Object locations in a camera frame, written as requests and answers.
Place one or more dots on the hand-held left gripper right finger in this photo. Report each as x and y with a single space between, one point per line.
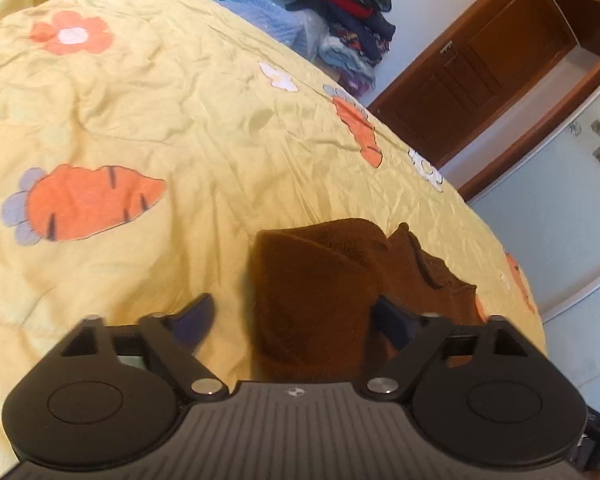
393 321

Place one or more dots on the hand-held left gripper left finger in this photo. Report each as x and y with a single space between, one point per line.
196 321

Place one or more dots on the brown fleece garment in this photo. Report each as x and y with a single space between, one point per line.
305 300

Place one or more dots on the pile of mixed clothes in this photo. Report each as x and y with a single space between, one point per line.
352 15

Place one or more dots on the yellow carrot print blanket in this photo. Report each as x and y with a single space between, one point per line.
180 135

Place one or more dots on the wooden door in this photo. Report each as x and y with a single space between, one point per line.
485 60

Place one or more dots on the blue quilted blanket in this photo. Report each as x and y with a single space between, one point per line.
272 15

